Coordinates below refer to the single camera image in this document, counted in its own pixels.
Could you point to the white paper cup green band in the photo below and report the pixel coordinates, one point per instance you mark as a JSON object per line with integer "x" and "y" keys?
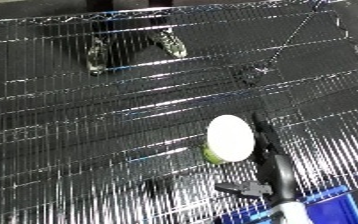
{"x": 230, "y": 138}

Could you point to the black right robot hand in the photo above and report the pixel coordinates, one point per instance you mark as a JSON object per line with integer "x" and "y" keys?
{"x": 278, "y": 176}

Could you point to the pale right robot arm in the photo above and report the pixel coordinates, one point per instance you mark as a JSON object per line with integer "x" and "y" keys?
{"x": 293, "y": 213}

